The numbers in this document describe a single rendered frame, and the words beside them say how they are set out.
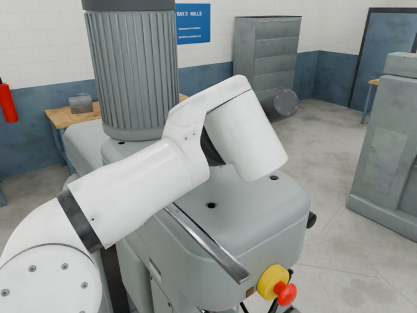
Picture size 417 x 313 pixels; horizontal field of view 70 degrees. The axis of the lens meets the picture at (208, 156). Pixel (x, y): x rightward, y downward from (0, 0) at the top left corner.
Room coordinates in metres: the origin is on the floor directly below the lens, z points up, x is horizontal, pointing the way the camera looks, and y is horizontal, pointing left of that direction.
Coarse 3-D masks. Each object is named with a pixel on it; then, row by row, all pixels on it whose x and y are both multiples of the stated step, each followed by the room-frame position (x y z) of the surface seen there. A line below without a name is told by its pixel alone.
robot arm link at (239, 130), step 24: (240, 96) 0.33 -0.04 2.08; (288, 96) 0.35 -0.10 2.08; (216, 120) 0.33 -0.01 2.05; (240, 120) 0.32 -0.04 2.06; (264, 120) 0.33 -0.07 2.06; (216, 144) 0.35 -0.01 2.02; (240, 144) 0.31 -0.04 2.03; (264, 144) 0.31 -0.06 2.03; (240, 168) 0.31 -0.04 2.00; (264, 168) 0.30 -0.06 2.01
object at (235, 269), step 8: (168, 208) 0.37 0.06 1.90; (176, 208) 0.37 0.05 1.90; (176, 216) 0.35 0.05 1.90; (184, 216) 0.35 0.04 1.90; (184, 224) 0.33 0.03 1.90; (192, 224) 0.33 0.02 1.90; (192, 232) 0.32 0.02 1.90; (200, 232) 0.32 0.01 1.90; (200, 240) 0.30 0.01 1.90; (208, 240) 0.30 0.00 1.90; (208, 248) 0.29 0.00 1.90; (216, 248) 0.29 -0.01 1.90; (224, 248) 0.29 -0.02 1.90; (216, 256) 0.27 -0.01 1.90; (224, 256) 0.27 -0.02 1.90; (232, 256) 0.27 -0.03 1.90; (224, 264) 0.26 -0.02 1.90; (232, 264) 0.26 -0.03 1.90; (240, 264) 0.26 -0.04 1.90; (232, 272) 0.25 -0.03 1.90; (240, 272) 0.25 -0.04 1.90; (248, 272) 0.25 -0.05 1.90; (240, 280) 0.24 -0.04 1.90
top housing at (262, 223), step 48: (144, 144) 0.62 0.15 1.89; (192, 192) 0.43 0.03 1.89; (240, 192) 0.43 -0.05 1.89; (288, 192) 0.43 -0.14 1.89; (144, 240) 0.46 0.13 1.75; (192, 240) 0.32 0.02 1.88; (240, 240) 0.32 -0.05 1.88; (288, 240) 0.38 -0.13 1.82; (192, 288) 0.32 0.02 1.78; (240, 288) 0.32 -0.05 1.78
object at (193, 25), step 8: (176, 8) 5.37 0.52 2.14; (184, 8) 5.46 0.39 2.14; (192, 8) 5.56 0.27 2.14; (200, 8) 5.66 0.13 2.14; (208, 8) 5.76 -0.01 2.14; (176, 16) 5.37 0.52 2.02; (184, 16) 5.46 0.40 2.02; (192, 16) 5.56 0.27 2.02; (200, 16) 5.65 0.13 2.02; (208, 16) 5.76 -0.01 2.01; (176, 24) 5.37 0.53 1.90; (184, 24) 5.46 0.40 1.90; (192, 24) 5.55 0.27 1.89; (200, 24) 5.65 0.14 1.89; (208, 24) 5.76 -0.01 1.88; (176, 32) 5.36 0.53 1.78; (184, 32) 5.46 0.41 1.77; (192, 32) 5.55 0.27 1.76; (200, 32) 5.65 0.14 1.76; (208, 32) 5.76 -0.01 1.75; (184, 40) 5.45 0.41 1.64; (192, 40) 5.55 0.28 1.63; (200, 40) 5.65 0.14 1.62; (208, 40) 5.76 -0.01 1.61
